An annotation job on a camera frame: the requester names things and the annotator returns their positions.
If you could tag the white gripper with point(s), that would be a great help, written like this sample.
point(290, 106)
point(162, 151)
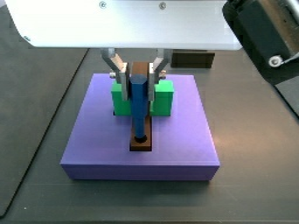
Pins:
point(108, 24)

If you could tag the blue peg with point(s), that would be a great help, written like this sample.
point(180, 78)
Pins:
point(139, 105)

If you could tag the green block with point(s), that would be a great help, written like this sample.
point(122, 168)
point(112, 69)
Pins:
point(160, 106)

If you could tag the purple base block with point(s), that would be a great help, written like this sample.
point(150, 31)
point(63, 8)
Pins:
point(183, 153)

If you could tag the brown L-shaped bracket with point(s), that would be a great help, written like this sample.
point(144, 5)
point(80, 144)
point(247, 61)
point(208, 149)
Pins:
point(142, 68)

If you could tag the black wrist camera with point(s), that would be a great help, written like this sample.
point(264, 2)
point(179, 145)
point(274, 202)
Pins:
point(266, 27)

